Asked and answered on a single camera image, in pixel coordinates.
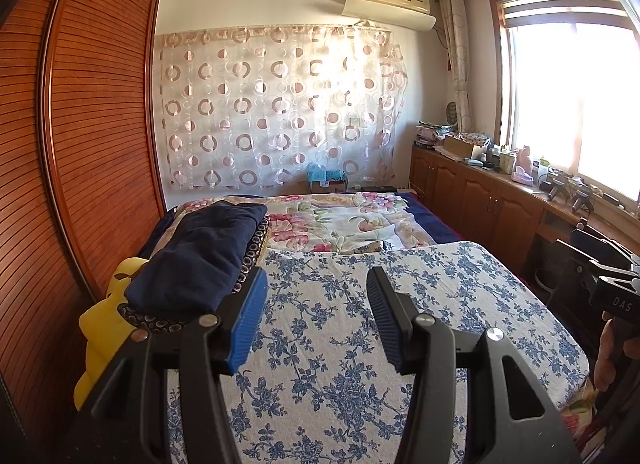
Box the window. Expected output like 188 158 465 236
490 0 640 217

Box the dark cloth with ring pattern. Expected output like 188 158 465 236
116 224 271 335

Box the long wooden cabinet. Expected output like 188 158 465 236
410 144 601 285

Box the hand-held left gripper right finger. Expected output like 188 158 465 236
366 266 583 464

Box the sheer curtain with circles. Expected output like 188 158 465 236
157 26 409 191

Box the person's right hand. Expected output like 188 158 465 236
592 314 618 390

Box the blue plastic bag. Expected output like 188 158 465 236
306 162 349 183

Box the pile of papers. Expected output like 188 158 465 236
415 120 452 148

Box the small dark box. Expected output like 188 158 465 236
310 179 349 195

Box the yellow plush pillow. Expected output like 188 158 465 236
74 256 151 413

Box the dark wooden chair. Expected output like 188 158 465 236
572 218 608 245

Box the wall air conditioner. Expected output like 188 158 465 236
341 0 437 33

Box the patterned window curtain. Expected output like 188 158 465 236
439 0 474 135

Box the flowered blanket with navy border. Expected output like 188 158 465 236
165 192 442 257

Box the navy blue t-shirt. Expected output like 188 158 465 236
124 202 269 317

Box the pink bag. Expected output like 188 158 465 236
512 145 534 185

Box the waste bin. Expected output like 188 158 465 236
532 269 557 295

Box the cardboard box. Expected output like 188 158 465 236
443 134 489 161

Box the grey tool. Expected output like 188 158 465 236
570 181 596 211
546 175 571 203

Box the slatted wooden wardrobe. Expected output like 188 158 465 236
0 0 169 445

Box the blue floral white quilt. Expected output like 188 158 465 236
165 240 592 464

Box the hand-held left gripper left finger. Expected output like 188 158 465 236
65 266 270 464

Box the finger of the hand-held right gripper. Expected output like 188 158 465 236
556 240 640 287
575 230 640 272

